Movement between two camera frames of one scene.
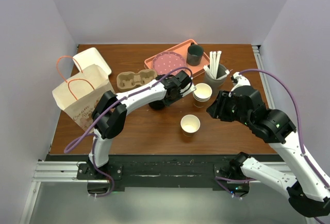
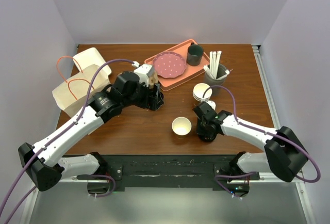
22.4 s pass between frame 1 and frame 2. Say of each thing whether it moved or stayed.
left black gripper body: moved
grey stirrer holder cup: stayed
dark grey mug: stayed
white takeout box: stayed
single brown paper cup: moved
